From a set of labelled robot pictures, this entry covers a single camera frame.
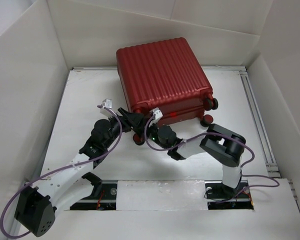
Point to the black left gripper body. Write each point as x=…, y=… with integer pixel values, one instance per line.
x=115, y=130

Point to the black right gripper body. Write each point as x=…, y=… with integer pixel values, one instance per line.
x=154, y=138

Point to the red hard-shell suitcase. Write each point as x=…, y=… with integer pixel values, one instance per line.
x=167, y=75

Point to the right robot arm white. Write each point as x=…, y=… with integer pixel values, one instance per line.
x=222, y=144

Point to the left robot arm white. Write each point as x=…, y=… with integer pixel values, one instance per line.
x=40, y=201

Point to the white foam cover panel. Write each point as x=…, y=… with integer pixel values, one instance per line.
x=161, y=195

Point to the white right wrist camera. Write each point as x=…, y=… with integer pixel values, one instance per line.
x=156, y=114

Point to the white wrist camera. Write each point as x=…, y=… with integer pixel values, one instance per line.
x=156, y=114
x=106, y=105

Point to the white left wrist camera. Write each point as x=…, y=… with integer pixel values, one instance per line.
x=106, y=105

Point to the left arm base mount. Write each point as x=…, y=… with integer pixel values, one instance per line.
x=102, y=198

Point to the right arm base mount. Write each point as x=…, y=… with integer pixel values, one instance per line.
x=221, y=197

